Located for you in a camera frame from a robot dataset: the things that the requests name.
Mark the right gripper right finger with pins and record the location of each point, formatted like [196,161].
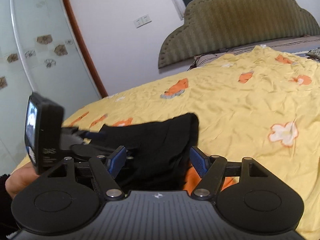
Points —
[211,171]

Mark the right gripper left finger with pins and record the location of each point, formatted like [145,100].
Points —
[104,170]

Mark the black pants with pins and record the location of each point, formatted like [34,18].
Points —
[159,152]

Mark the person left hand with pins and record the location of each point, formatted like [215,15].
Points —
[20,179]

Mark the yellow carrot print bedsheet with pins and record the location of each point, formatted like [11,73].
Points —
[263,104]

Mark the frosted glass wardrobe door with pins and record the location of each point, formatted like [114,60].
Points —
[39,52]

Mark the floral patterned cloth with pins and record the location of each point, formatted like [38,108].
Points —
[314,53]

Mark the olive padded headboard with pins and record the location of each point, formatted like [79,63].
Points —
[212,25]

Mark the white wall socket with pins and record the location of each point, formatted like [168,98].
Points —
[142,21]

